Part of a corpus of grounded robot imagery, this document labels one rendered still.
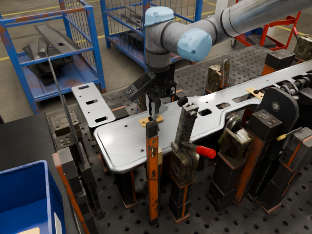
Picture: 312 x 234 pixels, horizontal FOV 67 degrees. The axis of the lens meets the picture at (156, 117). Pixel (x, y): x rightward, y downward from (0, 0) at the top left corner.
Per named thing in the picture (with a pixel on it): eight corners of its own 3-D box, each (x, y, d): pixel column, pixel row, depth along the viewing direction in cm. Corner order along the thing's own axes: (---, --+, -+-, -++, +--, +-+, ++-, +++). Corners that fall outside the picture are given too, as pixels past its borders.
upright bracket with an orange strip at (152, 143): (156, 219, 87) (156, 118, 55) (157, 223, 86) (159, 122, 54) (149, 223, 86) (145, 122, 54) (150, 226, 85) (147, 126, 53)
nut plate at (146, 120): (159, 113, 87) (159, 111, 86) (164, 119, 84) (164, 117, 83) (138, 120, 84) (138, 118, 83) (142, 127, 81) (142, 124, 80)
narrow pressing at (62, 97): (76, 143, 76) (44, 41, 54) (86, 168, 68) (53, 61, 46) (74, 143, 76) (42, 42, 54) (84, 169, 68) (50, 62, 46)
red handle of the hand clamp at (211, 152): (185, 137, 69) (219, 146, 54) (186, 144, 69) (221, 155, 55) (172, 142, 67) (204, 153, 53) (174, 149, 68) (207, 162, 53)
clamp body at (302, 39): (282, 85, 158) (305, 31, 134) (302, 96, 148) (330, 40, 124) (272, 89, 154) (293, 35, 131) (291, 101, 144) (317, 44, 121)
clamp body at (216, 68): (207, 117, 133) (217, 61, 110) (222, 130, 124) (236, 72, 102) (194, 122, 129) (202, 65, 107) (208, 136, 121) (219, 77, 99)
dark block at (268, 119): (233, 187, 98) (263, 108, 71) (246, 200, 93) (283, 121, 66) (224, 192, 96) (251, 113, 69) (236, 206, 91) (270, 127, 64)
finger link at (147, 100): (163, 113, 86) (165, 93, 80) (149, 118, 84) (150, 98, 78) (159, 108, 88) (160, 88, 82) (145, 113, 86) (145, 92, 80)
